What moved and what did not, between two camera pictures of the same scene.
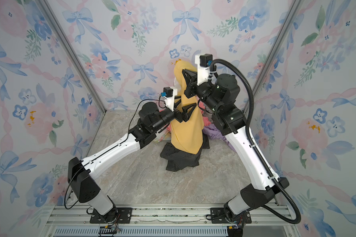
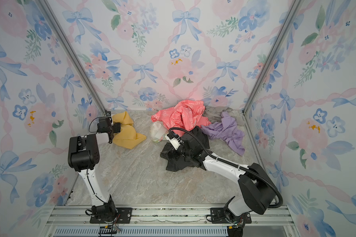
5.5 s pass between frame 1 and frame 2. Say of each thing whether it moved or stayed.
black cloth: stayed
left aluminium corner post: stayed
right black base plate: stayed
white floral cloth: stayed
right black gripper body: moved
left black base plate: stayed
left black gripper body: moved
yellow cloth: moved
